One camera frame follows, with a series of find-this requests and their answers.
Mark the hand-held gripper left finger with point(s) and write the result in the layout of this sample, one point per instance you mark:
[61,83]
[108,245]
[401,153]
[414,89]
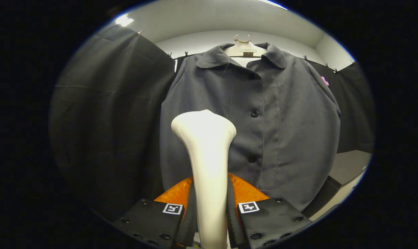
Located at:
[191,224]

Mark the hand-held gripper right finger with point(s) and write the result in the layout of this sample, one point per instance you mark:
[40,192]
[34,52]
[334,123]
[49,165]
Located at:
[234,224]

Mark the white garment steamer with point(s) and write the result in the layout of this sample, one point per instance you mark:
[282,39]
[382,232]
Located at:
[209,155]

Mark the dark grey button shirt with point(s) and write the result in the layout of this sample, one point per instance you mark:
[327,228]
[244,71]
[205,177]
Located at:
[292,131]

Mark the cream clothes hanger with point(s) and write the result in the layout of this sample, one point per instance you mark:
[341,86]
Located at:
[245,48]

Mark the grey cabinet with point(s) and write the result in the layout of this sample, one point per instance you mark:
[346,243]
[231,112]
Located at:
[349,166]

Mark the black backdrop cloth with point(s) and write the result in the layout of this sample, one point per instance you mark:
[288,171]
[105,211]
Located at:
[108,121]

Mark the small ceiling light panel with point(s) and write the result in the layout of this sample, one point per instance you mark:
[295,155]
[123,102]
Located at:
[124,20]

